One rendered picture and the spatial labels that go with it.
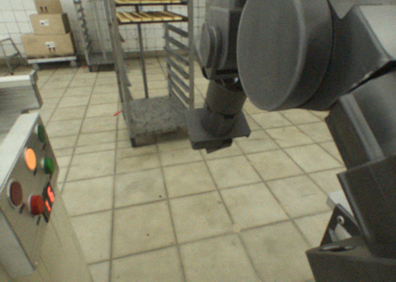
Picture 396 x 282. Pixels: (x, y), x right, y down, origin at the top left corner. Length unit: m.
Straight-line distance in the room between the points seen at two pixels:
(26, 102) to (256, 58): 0.47
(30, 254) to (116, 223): 1.00
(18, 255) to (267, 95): 0.37
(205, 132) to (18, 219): 0.28
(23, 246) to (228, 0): 0.39
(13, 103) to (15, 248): 0.27
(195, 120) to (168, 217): 1.02
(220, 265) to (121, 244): 0.47
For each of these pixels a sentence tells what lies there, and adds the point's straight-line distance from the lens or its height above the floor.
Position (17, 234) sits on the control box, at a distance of 0.41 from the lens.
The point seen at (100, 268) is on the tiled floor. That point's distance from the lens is 1.29.
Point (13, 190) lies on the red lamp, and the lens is 0.40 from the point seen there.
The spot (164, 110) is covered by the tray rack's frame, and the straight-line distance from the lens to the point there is 2.12.
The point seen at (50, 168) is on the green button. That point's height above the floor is 0.76.
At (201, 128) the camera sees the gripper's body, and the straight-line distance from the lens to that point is 0.40.
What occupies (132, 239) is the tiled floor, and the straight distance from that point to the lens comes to 1.33.
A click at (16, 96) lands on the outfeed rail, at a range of 0.57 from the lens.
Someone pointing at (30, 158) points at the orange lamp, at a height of 0.81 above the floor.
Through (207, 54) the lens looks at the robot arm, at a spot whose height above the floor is 0.98.
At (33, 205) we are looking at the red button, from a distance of 0.45.
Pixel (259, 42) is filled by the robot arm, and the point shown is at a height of 1.01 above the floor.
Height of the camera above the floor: 1.04
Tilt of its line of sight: 31 degrees down
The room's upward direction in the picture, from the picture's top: straight up
